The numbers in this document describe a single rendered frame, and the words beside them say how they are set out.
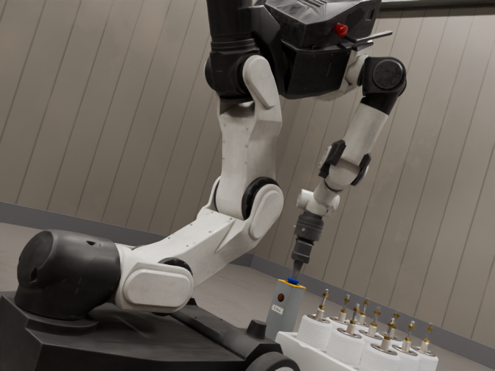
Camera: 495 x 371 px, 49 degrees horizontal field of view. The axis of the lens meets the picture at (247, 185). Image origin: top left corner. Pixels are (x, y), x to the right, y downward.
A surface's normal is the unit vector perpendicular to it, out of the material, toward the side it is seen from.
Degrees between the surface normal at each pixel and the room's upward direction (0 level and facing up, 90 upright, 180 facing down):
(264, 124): 114
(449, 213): 90
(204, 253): 90
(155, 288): 90
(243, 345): 45
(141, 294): 90
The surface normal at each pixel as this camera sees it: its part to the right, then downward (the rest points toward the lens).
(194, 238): -0.18, -0.89
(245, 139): -0.72, 0.11
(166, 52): 0.69, 0.18
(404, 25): -0.66, -0.22
